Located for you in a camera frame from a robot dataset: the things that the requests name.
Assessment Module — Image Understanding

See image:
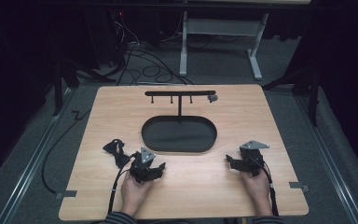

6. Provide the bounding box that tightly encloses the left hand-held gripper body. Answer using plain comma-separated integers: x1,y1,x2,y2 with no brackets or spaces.
130,146,157,184

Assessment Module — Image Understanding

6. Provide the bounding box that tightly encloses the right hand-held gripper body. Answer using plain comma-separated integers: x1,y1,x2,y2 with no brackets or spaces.
239,139,270,178

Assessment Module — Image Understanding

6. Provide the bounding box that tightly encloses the dark cloth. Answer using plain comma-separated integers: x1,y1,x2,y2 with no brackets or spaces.
102,138,132,169

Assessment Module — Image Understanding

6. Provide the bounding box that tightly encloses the black hook rack with tray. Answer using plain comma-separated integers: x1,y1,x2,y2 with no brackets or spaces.
141,90,219,154

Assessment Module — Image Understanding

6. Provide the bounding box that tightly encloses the person's left hand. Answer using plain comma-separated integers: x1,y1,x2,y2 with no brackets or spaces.
120,173,154,217

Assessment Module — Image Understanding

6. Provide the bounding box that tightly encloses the person's right hand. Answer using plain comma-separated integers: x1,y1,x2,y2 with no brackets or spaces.
241,170,273,217

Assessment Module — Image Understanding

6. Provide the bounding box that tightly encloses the grey tape strip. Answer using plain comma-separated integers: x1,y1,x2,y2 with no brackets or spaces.
288,181,310,193
55,189,78,201

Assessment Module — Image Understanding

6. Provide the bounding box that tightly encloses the black metal stand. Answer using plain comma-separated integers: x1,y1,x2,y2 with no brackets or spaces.
51,57,117,117
261,63,322,128

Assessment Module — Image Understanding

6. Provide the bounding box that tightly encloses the left hand-held gripper black cable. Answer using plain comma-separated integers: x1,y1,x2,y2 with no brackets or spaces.
107,152,138,216

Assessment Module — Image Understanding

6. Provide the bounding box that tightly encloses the hand-held gripper black cable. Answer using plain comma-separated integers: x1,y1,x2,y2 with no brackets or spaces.
255,157,280,217
107,152,138,216

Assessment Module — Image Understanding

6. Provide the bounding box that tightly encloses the right hand-held gripper black cable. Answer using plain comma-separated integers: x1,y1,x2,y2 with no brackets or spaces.
255,157,280,217

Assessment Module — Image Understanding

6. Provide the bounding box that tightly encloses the metal floor rail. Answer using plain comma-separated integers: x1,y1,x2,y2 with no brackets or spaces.
0,88,76,224
293,92,358,224

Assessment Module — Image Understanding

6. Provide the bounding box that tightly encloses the long black floor cable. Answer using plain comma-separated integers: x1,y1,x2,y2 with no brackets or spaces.
41,108,91,194

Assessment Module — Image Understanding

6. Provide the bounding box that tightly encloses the tangle of black floor cables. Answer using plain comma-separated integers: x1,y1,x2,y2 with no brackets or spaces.
114,13,194,87

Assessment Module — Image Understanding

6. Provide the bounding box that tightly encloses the white metal desk frame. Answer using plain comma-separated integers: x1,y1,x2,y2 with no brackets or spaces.
179,10,270,81

